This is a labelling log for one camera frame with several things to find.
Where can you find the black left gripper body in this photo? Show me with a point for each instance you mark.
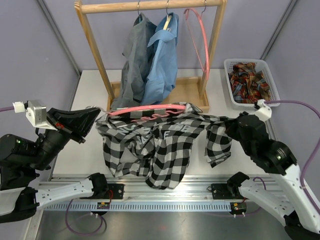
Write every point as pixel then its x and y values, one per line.
pixel 73 130

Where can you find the wooden clothes rack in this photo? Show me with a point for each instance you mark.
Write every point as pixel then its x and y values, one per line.
pixel 190 89

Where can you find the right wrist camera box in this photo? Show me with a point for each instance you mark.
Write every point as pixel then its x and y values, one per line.
pixel 262 111

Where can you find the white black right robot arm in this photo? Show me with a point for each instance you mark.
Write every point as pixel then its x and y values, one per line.
pixel 299 216

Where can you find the grey shirt hanger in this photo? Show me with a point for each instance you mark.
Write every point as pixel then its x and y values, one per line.
pixel 139 10

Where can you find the black white checkered shirt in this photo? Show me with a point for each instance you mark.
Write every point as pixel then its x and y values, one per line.
pixel 158 146

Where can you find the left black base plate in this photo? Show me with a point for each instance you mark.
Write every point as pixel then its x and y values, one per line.
pixel 116 190

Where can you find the grey shirt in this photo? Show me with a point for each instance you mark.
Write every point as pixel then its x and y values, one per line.
pixel 139 57

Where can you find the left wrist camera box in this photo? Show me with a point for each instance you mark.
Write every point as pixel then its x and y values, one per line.
pixel 36 113

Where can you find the blue shirt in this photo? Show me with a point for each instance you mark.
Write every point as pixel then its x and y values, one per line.
pixel 161 79

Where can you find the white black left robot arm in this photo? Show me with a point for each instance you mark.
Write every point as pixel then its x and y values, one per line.
pixel 21 159

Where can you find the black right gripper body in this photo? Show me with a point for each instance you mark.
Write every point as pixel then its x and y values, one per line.
pixel 234 130

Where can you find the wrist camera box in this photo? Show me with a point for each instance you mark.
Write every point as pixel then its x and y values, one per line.
pixel 262 111
pixel 36 113

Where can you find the slotted grey cable duct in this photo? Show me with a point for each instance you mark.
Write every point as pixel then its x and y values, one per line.
pixel 140 206

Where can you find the aluminium mounting rail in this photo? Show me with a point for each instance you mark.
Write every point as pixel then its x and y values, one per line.
pixel 191 189

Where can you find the pink hanger with chrome hook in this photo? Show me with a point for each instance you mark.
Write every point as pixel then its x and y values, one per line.
pixel 145 110

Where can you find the red plaid shirt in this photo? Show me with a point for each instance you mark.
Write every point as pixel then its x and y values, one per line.
pixel 248 85

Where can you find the wooden hanger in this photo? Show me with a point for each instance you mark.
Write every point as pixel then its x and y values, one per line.
pixel 168 17

